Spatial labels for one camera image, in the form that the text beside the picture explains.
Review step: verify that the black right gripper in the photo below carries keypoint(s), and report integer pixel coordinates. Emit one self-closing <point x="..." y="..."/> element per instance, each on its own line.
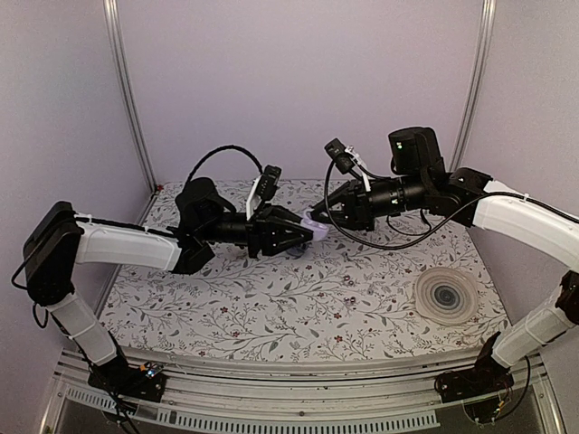
<point x="356" y="212"/>

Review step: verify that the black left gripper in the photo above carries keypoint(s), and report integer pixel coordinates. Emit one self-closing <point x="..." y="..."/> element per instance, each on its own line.
<point x="268" y="229"/>

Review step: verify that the light purple round earbud case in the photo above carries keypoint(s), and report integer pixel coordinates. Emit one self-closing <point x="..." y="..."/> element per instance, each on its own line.
<point x="319" y="230"/>

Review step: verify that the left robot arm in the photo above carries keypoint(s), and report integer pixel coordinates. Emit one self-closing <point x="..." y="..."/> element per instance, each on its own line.
<point x="65" y="238"/>

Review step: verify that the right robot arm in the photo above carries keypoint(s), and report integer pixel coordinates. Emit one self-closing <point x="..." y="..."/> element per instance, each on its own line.
<point x="472" y="199"/>

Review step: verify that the dark purple open earbud case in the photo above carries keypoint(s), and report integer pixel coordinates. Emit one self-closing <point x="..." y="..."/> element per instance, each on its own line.
<point x="298" y="251"/>

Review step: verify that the floral patterned table mat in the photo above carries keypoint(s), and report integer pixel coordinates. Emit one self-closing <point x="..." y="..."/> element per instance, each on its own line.
<point x="283" y="309"/>

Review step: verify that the swirl patterned glass plate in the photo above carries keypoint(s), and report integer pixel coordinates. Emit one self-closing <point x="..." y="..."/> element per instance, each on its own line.
<point x="446" y="296"/>

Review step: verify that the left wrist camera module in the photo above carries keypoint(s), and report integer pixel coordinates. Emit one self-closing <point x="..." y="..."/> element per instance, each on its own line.
<point x="263" y="189"/>

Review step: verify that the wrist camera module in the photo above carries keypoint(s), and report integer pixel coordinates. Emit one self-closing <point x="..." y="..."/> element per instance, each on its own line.
<point x="263" y="189"/>
<point x="348" y="161"/>

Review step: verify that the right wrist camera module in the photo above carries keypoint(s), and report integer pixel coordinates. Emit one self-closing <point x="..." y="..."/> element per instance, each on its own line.
<point x="348" y="161"/>

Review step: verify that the right aluminium corner post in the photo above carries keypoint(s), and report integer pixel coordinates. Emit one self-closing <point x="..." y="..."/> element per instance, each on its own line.
<point x="484" y="39"/>

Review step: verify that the aluminium corner post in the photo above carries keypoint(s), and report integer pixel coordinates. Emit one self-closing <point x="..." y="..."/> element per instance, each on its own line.
<point x="112" y="20"/>
<point x="484" y="39"/>

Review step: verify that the aluminium front rail frame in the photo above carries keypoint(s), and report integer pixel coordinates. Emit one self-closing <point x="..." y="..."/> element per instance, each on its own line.
<point x="207" y="395"/>

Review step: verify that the left aluminium corner post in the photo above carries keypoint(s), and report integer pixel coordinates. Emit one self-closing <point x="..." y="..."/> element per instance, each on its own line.
<point x="112" y="20"/>

